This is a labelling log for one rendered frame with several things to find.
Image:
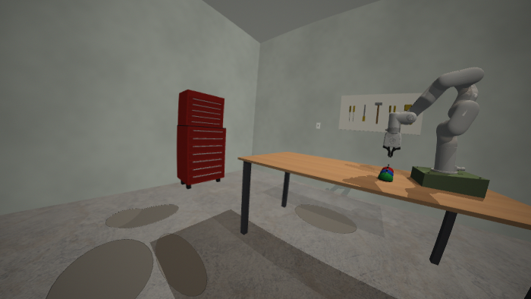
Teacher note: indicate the green bell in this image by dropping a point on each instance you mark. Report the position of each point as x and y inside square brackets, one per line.
[385, 177]

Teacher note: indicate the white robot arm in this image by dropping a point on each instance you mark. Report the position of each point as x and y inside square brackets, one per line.
[447, 131]

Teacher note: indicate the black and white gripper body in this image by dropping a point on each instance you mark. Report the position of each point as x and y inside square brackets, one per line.
[392, 139]

